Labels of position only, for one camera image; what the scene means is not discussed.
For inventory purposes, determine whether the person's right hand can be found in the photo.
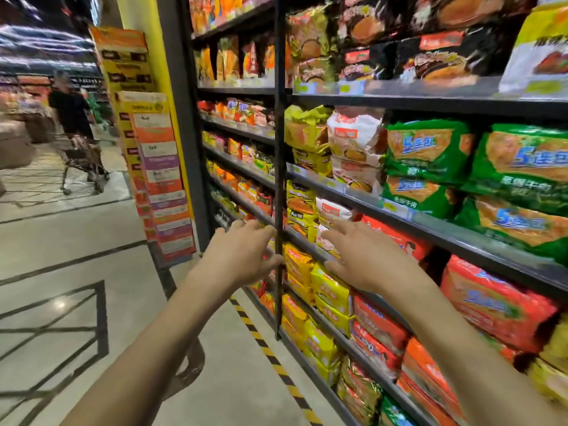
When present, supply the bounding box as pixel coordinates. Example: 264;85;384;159
319;219;434;303

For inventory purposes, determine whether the person's left hand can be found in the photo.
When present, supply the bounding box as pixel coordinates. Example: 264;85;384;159
195;219;285;298

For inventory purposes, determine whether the person's right forearm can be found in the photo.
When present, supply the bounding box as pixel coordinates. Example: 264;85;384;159
390;280;568;426

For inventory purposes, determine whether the person's left forearm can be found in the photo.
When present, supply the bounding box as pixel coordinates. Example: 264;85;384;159
60;267;233;426

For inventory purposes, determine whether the stack of yellow noodle packets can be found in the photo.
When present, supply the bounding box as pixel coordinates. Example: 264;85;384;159
281;295;341;386
283;243;353;335

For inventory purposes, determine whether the white red noodle packet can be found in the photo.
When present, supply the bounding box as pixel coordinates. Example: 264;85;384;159
316;198;358;227
332;156;385;194
327;108;388;167

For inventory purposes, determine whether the stack of yellow orange packets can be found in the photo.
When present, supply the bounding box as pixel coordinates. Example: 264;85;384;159
285;179;319;242

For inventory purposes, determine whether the large red noodle packet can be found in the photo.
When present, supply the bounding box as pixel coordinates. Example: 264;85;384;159
440;256;559;353
362;215;432;262

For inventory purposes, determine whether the stack of orange purple cartons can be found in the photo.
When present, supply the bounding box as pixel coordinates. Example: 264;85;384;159
114;91;197;263

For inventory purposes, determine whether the yellow green noodle packet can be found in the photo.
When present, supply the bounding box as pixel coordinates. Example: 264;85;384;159
292;148;333;177
284;105;333;154

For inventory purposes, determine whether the stack of red noodle packets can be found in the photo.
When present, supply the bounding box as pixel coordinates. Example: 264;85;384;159
351;295;410;380

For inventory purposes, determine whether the large green noodle packet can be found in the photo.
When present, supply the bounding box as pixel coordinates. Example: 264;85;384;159
385;120;475;186
383;176;462;220
456;196;568;264
464;124;568;214

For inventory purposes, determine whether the yellow black hazard tape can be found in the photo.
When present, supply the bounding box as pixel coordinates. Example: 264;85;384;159
228;296;324;426

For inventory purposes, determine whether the black metal shelf rack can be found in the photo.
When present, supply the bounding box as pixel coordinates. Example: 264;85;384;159
155;0;568;426

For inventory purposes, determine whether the stack of shiny green-gold packets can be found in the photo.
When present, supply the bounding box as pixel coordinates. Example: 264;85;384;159
336;356;383;426

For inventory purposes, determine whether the stack of orange noodle packets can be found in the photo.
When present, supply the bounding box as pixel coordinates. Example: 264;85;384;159
396;337;469;426

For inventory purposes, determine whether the metal shopping cart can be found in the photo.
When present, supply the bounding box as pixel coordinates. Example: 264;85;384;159
52;132;110;196

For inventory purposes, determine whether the gold noodle packet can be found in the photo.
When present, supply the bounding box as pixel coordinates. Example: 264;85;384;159
294;57;336;85
287;3;334;62

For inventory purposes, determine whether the black noodle packet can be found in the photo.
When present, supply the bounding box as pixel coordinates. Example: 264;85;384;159
339;45;398;82
397;31;504;87
339;0;402;46
408;0;509;32

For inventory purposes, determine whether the stack of yellow black cartons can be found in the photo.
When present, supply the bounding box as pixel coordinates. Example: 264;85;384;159
89;25;157;182

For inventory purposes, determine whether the distant goods display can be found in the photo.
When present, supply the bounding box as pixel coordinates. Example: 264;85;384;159
0;74;55;144

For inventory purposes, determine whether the stack of pale yellow packets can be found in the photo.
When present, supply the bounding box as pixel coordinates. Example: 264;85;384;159
527;314;568;406

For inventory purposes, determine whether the row of ceiling lights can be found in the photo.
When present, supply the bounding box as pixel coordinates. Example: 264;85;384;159
0;24;97;68

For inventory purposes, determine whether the white yellow noodle packet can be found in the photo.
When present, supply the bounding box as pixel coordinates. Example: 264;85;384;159
499;1;568;96

